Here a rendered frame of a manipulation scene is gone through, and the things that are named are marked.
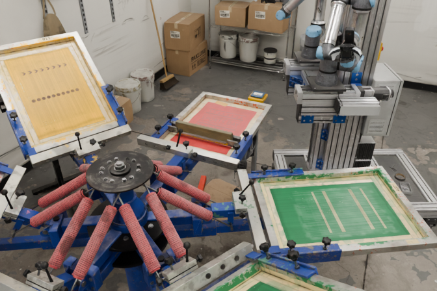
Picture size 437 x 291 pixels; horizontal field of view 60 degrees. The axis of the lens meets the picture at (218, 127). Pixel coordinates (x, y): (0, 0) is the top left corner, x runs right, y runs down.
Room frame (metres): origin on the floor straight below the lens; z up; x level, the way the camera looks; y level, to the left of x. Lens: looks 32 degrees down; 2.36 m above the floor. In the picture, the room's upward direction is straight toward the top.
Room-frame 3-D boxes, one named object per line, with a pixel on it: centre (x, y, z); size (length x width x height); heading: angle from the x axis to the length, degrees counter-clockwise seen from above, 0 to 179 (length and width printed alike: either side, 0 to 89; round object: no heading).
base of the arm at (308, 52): (2.88, -0.73, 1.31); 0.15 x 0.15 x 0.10
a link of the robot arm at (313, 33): (2.89, -0.74, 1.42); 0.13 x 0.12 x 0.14; 155
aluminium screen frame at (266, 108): (2.32, 0.02, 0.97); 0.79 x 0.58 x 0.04; 156
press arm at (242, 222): (1.42, -0.18, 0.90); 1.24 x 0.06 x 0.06; 96
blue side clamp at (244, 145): (1.99, -0.14, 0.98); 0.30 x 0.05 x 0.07; 156
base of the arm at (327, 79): (2.39, -0.74, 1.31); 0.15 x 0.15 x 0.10
